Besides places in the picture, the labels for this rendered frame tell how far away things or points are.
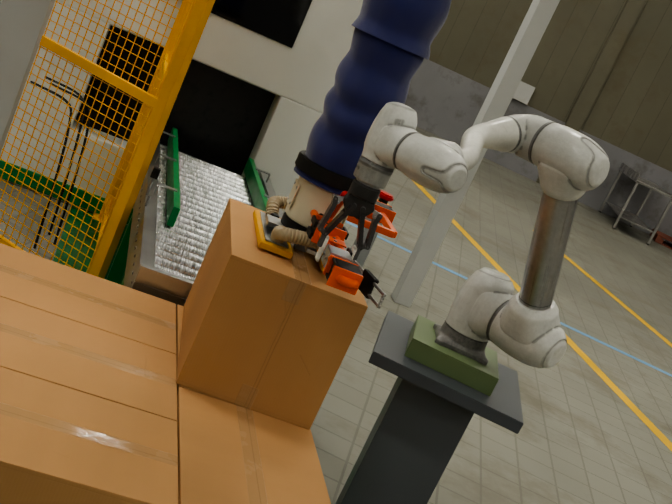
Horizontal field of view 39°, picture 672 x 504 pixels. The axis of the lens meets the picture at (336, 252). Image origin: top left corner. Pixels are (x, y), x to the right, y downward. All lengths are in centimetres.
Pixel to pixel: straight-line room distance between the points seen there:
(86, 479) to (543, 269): 142
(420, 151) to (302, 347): 69
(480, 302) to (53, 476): 148
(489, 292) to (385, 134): 88
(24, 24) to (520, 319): 208
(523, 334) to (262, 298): 82
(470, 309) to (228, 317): 84
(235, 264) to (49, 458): 73
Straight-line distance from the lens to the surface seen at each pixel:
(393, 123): 232
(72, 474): 213
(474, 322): 304
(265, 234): 273
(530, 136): 272
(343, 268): 221
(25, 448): 217
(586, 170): 264
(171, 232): 390
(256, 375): 266
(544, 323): 292
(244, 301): 258
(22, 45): 378
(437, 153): 223
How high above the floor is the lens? 165
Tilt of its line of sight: 14 degrees down
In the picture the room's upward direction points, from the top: 25 degrees clockwise
